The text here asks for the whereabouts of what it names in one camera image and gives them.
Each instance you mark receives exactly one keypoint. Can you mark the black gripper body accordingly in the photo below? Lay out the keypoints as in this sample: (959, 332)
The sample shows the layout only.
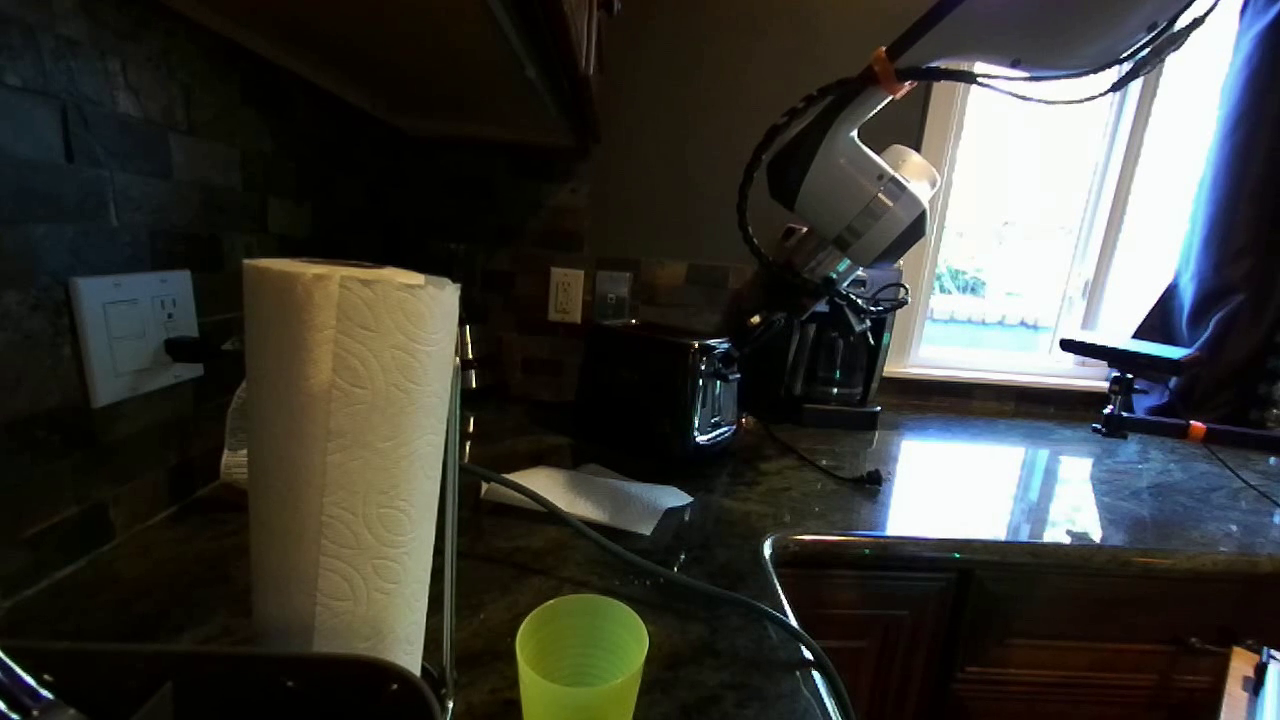
(819, 272)

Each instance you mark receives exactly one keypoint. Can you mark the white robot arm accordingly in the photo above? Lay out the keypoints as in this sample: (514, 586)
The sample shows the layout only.
(837, 185)

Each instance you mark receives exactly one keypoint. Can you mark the black toaster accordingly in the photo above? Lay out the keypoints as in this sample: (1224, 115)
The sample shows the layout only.
(658, 395)

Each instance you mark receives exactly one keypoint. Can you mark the black coffee maker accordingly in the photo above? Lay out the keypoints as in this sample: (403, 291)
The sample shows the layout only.
(810, 359)

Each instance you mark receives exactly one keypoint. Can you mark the white paper napkin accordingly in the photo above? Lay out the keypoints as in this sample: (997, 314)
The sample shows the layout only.
(585, 493)

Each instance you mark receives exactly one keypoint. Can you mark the dark blue curtain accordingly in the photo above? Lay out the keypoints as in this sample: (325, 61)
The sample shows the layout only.
(1224, 293)

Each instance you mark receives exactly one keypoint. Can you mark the paper towel holder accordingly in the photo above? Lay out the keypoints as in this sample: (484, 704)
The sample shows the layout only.
(444, 589)

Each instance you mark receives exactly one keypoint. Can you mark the dark range hood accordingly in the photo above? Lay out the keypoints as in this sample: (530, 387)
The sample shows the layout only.
(480, 71)

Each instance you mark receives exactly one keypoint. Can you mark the green plastic cup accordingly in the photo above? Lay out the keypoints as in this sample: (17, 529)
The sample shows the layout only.
(583, 659)

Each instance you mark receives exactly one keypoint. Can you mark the white paper towel roll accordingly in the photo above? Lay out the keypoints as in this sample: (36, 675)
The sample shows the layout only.
(351, 382)

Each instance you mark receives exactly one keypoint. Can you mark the window with white frame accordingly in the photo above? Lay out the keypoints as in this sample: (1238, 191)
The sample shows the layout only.
(1058, 215)

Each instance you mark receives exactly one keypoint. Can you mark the white light switch plate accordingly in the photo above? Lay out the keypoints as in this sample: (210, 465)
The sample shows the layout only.
(564, 293)

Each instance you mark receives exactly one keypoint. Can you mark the white wall outlet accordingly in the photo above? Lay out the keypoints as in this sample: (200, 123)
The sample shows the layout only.
(124, 321)

